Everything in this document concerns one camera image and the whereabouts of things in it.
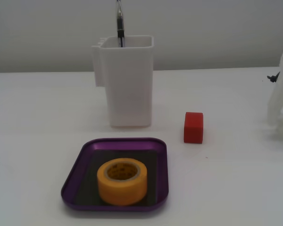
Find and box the yellow tape roll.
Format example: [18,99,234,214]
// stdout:
[96,158,149,207]

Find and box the red plastic block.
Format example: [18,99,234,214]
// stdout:
[183,112,205,144]

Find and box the white plastic pen holder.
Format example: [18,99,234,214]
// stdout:
[91,35,155,128]

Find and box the black and silver pen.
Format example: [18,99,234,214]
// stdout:
[115,0,126,48]

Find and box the purple metal tray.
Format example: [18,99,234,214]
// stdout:
[60,137,169,212]

